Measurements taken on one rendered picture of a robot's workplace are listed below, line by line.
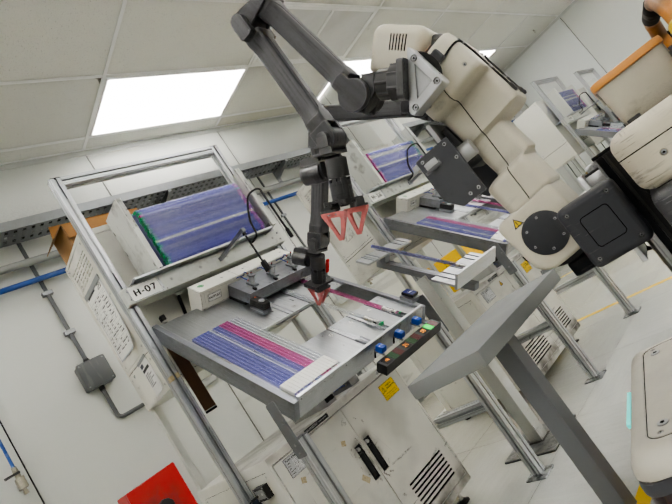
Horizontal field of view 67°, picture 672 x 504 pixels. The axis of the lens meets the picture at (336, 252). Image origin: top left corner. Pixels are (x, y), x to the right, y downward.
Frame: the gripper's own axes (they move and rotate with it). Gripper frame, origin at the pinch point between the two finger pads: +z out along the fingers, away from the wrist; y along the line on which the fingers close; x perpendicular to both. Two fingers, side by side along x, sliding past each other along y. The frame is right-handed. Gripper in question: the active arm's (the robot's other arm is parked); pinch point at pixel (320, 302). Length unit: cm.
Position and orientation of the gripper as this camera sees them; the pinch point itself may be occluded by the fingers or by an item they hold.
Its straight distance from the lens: 194.1
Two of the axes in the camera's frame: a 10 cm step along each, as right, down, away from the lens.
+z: 0.4, 9.3, 3.7
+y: -6.4, 3.1, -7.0
